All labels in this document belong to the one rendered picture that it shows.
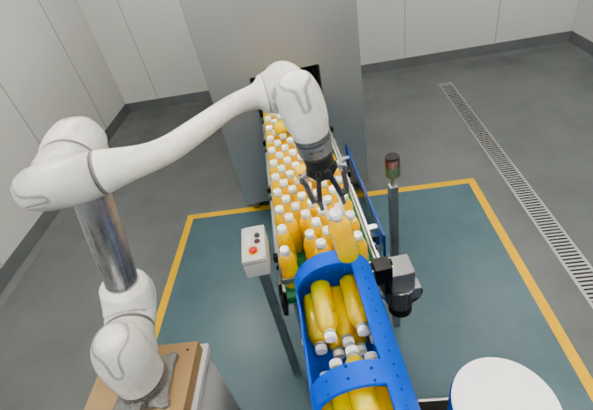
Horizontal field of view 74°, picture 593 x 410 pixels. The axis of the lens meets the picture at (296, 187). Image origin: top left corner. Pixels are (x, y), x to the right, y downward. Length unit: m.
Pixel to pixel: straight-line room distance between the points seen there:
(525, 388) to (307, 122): 0.96
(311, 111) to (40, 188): 0.58
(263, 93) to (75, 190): 0.47
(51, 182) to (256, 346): 1.98
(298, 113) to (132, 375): 0.88
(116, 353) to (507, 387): 1.10
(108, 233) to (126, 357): 0.35
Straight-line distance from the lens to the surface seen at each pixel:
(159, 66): 5.86
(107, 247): 1.26
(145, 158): 0.91
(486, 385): 1.37
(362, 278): 1.33
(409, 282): 1.84
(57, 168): 0.95
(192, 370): 1.47
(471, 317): 2.73
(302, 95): 0.86
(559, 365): 2.69
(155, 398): 1.44
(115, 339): 1.30
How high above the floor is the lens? 2.25
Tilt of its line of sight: 37 degrees down
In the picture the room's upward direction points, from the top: 12 degrees counter-clockwise
